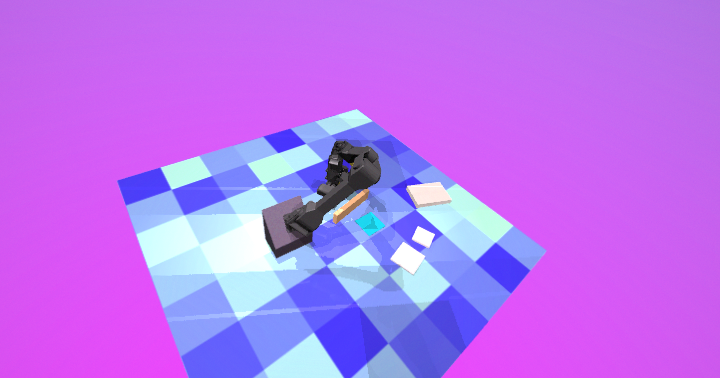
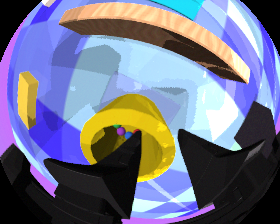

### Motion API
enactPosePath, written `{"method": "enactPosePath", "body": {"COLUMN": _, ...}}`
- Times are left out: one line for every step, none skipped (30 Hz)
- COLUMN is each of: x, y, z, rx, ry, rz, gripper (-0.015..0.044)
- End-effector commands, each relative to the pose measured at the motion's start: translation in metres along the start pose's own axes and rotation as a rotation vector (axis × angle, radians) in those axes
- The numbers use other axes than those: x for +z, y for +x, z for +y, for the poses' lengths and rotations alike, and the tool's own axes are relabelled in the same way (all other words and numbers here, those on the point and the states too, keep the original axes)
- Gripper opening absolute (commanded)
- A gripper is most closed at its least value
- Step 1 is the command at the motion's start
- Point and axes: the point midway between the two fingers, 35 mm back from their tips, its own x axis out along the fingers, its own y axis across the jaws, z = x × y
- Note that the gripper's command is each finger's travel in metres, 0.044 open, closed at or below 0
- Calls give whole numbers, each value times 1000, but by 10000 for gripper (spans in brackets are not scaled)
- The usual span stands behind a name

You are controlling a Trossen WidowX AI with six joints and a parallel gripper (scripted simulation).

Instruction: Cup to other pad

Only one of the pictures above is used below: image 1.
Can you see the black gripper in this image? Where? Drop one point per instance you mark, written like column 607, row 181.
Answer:
column 331, row 177

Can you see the beige flat rectangular block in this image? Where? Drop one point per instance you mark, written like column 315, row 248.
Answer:
column 430, row 194

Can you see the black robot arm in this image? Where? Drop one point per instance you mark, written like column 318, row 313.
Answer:
column 365, row 172

